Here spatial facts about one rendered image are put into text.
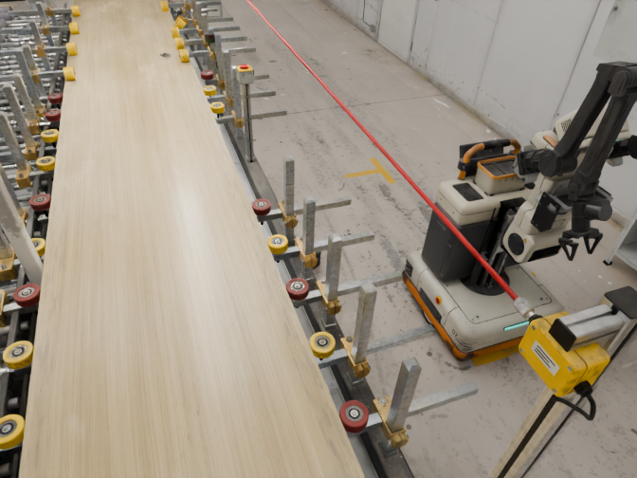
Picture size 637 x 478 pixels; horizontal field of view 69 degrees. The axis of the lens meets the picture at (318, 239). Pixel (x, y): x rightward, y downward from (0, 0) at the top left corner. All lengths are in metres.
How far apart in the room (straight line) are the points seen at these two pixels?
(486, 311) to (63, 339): 1.91
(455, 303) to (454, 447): 0.69
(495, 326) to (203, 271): 1.49
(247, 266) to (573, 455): 1.73
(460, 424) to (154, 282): 1.56
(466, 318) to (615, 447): 0.87
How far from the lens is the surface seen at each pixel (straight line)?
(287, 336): 1.50
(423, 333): 1.67
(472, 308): 2.56
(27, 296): 1.82
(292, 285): 1.63
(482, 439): 2.48
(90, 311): 1.69
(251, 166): 2.64
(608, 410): 2.84
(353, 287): 1.72
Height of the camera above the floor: 2.08
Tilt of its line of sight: 40 degrees down
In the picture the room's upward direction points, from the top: 3 degrees clockwise
